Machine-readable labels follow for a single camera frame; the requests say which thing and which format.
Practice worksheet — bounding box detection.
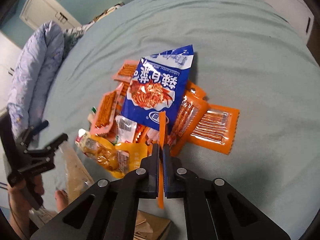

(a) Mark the orange spicy strip packet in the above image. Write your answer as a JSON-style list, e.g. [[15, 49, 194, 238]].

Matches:
[[169, 97, 209, 155], [185, 81, 207, 100], [188, 104, 241, 155]]

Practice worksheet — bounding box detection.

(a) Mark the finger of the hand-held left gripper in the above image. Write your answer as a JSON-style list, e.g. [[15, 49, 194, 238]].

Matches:
[[24, 133, 68, 159], [16, 120, 49, 145]]

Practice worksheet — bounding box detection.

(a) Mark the small white snack packet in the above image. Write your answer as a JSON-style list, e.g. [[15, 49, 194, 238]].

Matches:
[[114, 115, 138, 143]]

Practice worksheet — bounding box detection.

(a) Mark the small green snack packet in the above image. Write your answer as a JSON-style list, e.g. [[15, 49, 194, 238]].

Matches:
[[87, 106, 97, 122]]

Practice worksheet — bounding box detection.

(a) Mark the person's left hand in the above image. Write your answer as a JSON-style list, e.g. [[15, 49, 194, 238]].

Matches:
[[6, 174, 45, 238]]

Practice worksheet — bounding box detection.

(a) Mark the red white sausage packet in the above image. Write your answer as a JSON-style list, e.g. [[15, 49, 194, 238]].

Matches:
[[135, 125, 160, 145]]

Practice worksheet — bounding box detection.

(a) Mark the white cabinet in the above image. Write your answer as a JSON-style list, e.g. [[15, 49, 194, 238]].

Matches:
[[239, 0, 315, 43]]

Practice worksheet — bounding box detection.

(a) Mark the orange snack packet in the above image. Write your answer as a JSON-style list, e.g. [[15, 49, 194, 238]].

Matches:
[[157, 111, 167, 210]]

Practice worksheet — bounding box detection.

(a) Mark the light green bed sheet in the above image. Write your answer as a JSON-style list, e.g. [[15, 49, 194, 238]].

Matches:
[[41, 0, 320, 240]]

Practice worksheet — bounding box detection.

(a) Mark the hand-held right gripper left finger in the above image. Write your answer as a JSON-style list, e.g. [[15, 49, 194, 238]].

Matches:
[[30, 144, 160, 240]]

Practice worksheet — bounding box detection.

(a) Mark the large blue snack bag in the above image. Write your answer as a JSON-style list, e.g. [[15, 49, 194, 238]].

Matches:
[[121, 44, 195, 133]]

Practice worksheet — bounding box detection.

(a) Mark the light blue floral quilt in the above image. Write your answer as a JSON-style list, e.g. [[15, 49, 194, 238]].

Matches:
[[7, 20, 65, 140]]

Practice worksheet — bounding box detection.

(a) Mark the pale yellow snack packet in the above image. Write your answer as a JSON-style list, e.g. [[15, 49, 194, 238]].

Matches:
[[75, 129, 100, 155]]

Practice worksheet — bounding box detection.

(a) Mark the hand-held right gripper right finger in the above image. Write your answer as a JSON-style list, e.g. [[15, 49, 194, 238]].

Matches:
[[163, 145, 292, 240]]

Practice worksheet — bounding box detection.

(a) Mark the white door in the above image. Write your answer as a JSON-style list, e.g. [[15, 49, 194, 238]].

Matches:
[[19, 0, 83, 32]]

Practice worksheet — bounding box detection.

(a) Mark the floral patterned cloth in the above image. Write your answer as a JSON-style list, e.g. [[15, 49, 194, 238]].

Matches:
[[61, 1, 125, 58]]

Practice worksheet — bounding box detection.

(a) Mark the white wardrobe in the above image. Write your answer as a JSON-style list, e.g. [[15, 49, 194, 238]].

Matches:
[[0, 30, 22, 110]]

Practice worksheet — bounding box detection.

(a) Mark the pink spicy strip packet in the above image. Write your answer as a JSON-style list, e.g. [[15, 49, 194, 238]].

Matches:
[[89, 90, 118, 137], [112, 59, 140, 82], [114, 82, 130, 110]]

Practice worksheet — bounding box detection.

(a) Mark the cardboard box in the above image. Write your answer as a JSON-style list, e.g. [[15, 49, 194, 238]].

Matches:
[[134, 210, 172, 240]]

